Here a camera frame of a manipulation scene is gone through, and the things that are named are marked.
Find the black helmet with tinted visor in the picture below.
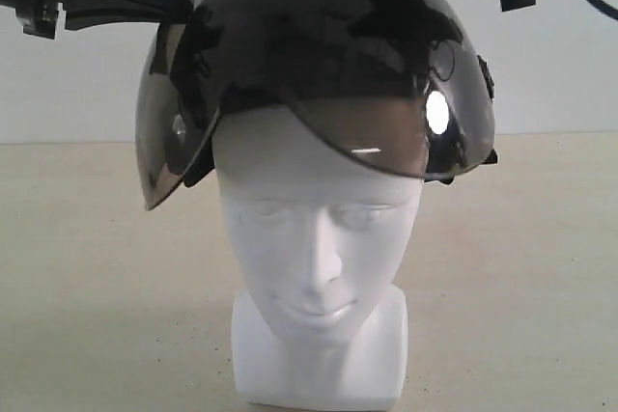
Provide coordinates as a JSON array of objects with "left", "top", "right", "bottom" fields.
[{"left": 135, "top": 0, "right": 498, "bottom": 209}]

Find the white mannequin head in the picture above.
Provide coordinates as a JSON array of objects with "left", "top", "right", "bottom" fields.
[{"left": 213, "top": 116, "right": 423, "bottom": 411}]

